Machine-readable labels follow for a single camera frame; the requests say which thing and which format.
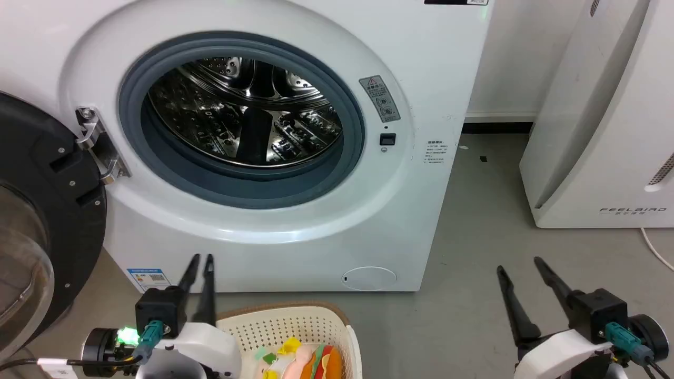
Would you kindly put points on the blue energy label sticker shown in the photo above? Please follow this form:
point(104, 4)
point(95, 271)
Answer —
point(147, 279)

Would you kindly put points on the small text sticker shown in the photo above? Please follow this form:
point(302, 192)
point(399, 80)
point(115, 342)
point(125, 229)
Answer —
point(436, 152)

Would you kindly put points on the oval filter cover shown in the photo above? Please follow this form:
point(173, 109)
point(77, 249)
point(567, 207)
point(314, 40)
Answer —
point(369, 278)

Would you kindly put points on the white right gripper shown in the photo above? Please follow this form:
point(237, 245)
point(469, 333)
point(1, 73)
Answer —
point(558, 353)

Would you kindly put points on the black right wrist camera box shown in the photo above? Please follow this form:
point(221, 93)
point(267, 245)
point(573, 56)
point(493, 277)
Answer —
point(597, 313)

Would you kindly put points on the white air purifier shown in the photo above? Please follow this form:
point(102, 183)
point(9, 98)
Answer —
point(595, 131)

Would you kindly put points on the cream perforated laundry basket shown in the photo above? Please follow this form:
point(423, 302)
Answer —
point(274, 323)

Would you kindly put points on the black door latch slot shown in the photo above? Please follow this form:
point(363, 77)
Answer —
point(387, 139)

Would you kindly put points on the black device with white label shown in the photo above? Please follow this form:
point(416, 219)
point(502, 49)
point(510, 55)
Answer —
point(453, 2)

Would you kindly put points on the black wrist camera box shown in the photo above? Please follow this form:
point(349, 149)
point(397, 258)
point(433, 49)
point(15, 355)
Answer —
point(160, 308)
point(597, 313)

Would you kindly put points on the silver metal door hinge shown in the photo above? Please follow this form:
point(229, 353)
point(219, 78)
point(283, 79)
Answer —
point(100, 147)

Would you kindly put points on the black washer door with glass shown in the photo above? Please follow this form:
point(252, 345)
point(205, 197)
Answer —
point(58, 200)

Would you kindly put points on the grey rubber door gasket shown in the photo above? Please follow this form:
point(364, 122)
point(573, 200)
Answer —
point(131, 126)

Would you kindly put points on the stainless steel washing machine drum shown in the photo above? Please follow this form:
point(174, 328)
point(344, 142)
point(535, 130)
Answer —
point(210, 116)

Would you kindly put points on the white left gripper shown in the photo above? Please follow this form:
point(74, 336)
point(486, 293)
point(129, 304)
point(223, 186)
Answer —
point(205, 347)

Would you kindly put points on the grey warning label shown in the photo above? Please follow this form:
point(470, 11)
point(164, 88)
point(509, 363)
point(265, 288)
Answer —
point(380, 99)

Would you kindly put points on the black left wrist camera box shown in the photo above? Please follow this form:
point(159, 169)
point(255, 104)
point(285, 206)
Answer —
point(160, 308)

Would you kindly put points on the colourful plush burger toy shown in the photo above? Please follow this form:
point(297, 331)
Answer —
point(316, 363)

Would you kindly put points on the white front-load washing machine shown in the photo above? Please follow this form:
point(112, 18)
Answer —
point(410, 63)

